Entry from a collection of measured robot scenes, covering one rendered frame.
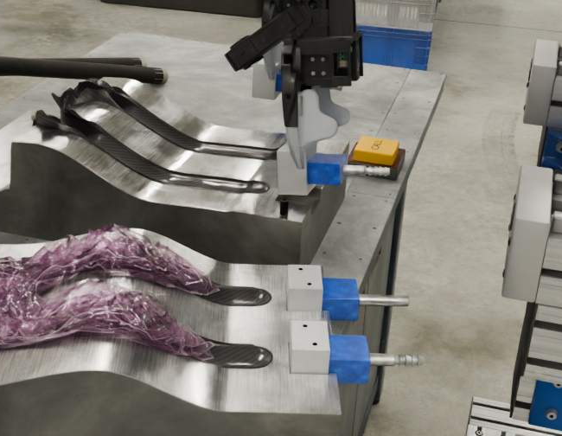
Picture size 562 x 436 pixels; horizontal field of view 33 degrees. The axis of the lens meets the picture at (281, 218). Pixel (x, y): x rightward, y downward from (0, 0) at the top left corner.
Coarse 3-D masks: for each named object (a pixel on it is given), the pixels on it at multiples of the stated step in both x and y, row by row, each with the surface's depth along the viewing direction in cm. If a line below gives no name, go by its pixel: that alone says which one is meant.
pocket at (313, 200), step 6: (312, 192) 118; (318, 192) 117; (276, 198) 114; (288, 198) 119; (294, 198) 119; (300, 198) 119; (306, 198) 118; (312, 198) 118; (318, 198) 118; (300, 204) 119; (306, 204) 119; (312, 204) 117; (312, 210) 115
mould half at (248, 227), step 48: (144, 96) 133; (0, 144) 132; (48, 144) 114; (144, 144) 124; (240, 144) 130; (336, 144) 130; (0, 192) 119; (48, 192) 117; (96, 192) 115; (144, 192) 115; (192, 192) 116; (336, 192) 128; (192, 240) 114; (240, 240) 113; (288, 240) 111
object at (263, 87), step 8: (280, 64) 140; (256, 72) 139; (264, 72) 139; (280, 72) 139; (256, 80) 140; (264, 80) 139; (272, 80) 139; (280, 80) 139; (256, 88) 140; (264, 88) 140; (272, 88) 139; (280, 88) 140; (336, 88) 139; (256, 96) 141; (264, 96) 140; (272, 96) 140
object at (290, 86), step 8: (288, 64) 106; (288, 72) 106; (288, 80) 106; (296, 80) 106; (288, 88) 106; (296, 88) 107; (288, 96) 107; (296, 96) 107; (288, 104) 106; (296, 104) 107; (288, 112) 107; (296, 112) 107; (288, 120) 108; (296, 120) 107
